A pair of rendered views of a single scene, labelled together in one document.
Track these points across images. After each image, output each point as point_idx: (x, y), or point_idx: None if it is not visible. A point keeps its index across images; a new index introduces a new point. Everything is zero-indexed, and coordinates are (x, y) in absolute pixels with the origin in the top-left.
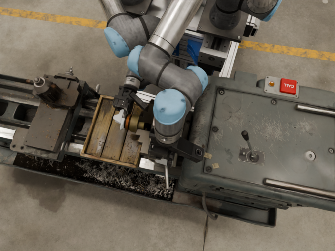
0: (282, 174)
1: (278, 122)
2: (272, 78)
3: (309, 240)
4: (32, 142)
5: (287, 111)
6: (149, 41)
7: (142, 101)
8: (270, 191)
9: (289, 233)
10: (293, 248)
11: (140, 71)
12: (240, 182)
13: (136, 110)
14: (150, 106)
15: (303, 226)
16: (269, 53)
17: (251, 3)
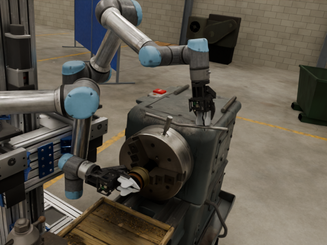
0: (218, 107)
1: (183, 99)
2: (150, 93)
3: (238, 221)
4: None
5: (176, 96)
6: (144, 42)
7: (116, 166)
8: (229, 113)
9: (232, 231)
10: (245, 233)
11: (161, 53)
12: (222, 117)
13: (99, 213)
14: (137, 144)
15: (227, 221)
16: (58, 181)
17: (100, 67)
